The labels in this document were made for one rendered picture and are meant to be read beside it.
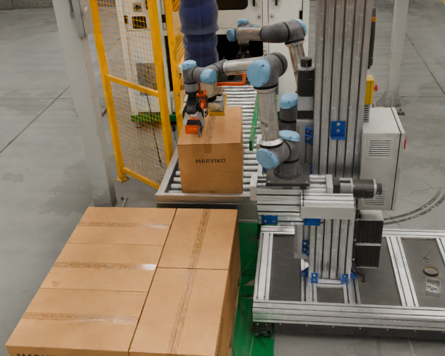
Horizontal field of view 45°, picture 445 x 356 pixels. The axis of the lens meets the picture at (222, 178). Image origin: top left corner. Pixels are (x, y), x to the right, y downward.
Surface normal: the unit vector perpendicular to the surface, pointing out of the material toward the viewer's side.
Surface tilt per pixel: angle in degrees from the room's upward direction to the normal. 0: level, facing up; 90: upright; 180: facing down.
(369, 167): 90
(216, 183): 90
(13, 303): 0
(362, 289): 0
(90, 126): 92
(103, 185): 90
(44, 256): 0
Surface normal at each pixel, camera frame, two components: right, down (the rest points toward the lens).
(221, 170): -0.04, 0.50
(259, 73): -0.65, 0.29
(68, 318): -0.05, -0.87
